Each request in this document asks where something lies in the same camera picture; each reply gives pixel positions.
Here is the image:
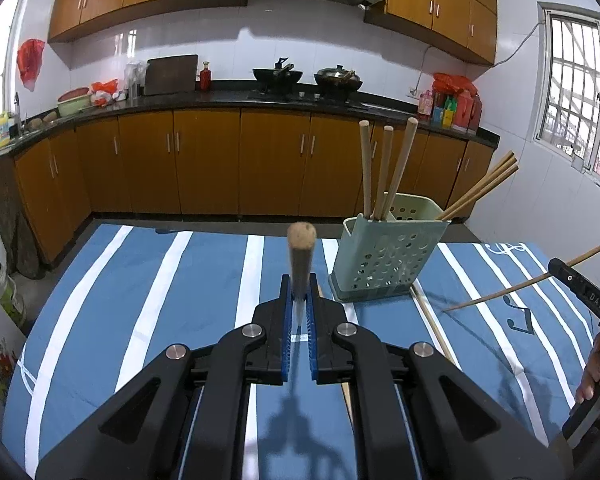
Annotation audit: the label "dark hanging cloth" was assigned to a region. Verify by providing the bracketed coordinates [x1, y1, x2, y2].
[0, 160, 43, 281]

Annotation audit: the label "metal faucet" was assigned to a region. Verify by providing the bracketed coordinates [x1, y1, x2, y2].
[12, 91, 28, 138]

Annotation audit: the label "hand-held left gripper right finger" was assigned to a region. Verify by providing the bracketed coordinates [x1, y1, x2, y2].
[305, 274, 566, 480]

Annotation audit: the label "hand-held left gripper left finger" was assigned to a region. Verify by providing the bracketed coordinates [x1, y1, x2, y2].
[35, 274, 293, 480]

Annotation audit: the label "green perforated utensil holder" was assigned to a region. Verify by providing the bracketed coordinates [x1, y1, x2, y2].
[328, 192, 452, 303]

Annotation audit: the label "short wall cable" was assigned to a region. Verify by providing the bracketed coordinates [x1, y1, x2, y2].
[410, 45, 433, 96]

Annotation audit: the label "clear plastic container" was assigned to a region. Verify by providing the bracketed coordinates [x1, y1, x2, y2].
[124, 62, 146, 100]

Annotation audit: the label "person's right hand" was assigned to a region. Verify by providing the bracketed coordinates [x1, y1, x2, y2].
[575, 332, 600, 406]

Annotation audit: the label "black wok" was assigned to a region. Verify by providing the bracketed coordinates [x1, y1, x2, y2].
[252, 57, 305, 93]

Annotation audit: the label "wok with lid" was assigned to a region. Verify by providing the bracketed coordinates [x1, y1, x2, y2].
[314, 64, 363, 92]

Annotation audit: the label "red and white bag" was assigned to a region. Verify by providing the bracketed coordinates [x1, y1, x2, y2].
[90, 79, 120, 107]

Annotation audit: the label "dark cutting board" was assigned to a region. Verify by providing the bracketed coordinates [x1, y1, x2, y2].
[144, 54, 199, 96]

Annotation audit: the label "blue white striped tablecloth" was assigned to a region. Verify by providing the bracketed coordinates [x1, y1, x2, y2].
[2, 220, 598, 480]

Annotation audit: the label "red hanging plastic bag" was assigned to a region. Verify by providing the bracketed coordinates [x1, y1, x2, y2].
[17, 38, 46, 92]

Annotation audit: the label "red bag over bottles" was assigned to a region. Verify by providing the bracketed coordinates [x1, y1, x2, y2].
[432, 72, 478, 98]

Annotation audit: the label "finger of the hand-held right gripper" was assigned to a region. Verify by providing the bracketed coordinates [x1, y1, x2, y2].
[548, 258, 588, 297]

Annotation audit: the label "black kitchen countertop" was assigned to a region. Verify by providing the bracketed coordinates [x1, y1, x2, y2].
[0, 82, 501, 166]

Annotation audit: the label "barred window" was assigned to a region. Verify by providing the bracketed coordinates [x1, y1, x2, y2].
[535, 2, 600, 191]

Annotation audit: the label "long wall cable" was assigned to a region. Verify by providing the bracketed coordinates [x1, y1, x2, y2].
[492, 20, 546, 68]

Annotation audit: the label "gas hob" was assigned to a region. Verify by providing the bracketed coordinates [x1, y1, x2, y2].
[247, 89, 376, 108]

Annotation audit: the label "wooden lower cabinets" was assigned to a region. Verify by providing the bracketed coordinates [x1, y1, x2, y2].
[12, 107, 496, 266]

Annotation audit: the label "green basin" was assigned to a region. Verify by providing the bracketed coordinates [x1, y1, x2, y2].
[56, 87, 92, 117]

